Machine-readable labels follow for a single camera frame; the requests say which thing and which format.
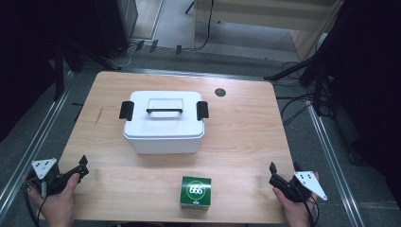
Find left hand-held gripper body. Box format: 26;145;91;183
26;157;74;199

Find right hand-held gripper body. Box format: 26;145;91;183
285;170;328;203

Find green printed cardboard box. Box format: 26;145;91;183
179;175;213;212

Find white plastic storage box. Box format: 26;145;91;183
123;127;206;155

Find white box lid black handle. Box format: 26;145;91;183
118;90;210;140

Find person's right hand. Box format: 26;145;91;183
272;187;319;227

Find person's left hand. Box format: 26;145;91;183
22;172;81;227

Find black upright stand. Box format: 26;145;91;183
52;39;66;102

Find black tripod stand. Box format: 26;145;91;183
264;51;335;116

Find black cabinet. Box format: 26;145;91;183
94;0;140;60

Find light wooden furniture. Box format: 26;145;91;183
191;0;345;61

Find metal floor rail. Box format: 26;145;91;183
305;103;367;227
0;71;76;220

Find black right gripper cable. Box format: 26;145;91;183
302;194;320;227

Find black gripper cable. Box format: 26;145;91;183
302;194;320;227
23;183;48;227

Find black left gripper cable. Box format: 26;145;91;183
23;183;48;227

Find black floor cables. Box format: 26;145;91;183
277;61;320;126

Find white floor cable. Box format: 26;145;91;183
119;43;137;68

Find black hanging cable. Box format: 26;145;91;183
190;0;216;52

